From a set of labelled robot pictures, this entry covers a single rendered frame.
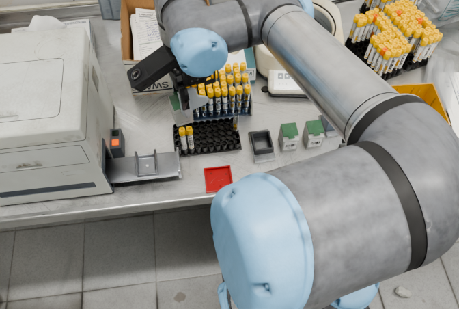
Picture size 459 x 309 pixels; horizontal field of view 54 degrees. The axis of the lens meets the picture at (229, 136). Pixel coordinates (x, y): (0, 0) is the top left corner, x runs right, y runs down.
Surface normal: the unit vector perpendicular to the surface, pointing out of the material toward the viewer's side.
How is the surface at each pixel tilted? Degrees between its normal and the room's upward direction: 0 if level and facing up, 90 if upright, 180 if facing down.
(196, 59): 90
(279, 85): 25
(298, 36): 32
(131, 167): 0
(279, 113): 0
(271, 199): 13
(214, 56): 90
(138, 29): 1
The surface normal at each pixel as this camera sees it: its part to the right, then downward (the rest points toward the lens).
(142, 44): -0.02, -0.52
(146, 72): -0.44, -0.29
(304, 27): -0.20, -0.73
